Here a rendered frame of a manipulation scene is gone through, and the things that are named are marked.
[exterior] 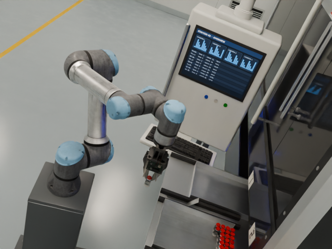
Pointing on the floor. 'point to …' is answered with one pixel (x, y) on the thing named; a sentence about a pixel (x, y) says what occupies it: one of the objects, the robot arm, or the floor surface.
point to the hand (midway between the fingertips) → (150, 175)
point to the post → (305, 212)
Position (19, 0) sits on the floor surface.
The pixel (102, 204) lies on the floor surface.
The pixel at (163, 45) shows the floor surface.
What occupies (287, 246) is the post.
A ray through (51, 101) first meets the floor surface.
